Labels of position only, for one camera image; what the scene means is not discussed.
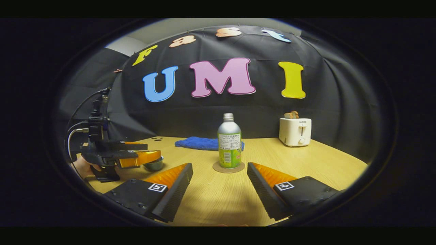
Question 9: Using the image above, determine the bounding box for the blue towel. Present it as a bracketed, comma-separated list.
[175, 136, 245, 151]

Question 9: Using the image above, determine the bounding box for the silver green water bottle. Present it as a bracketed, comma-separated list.
[217, 113, 242, 169]

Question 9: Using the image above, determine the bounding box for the grey cable with silver plug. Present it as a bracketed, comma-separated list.
[67, 127, 90, 162]

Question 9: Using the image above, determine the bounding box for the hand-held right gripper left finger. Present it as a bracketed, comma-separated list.
[104, 163, 193, 223]

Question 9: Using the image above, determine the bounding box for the round cork coaster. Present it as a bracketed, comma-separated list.
[213, 161, 245, 174]

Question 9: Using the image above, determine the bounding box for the teal white teacup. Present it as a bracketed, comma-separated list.
[142, 156, 164, 172]

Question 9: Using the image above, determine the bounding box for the black backdrop cloth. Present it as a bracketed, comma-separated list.
[56, 24, 387, 164]

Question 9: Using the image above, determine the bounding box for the white toaster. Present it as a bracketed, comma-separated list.
[279, 118, 312, 147]

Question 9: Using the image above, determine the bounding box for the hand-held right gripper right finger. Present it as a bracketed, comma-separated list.
[247, 162, 341, 221]

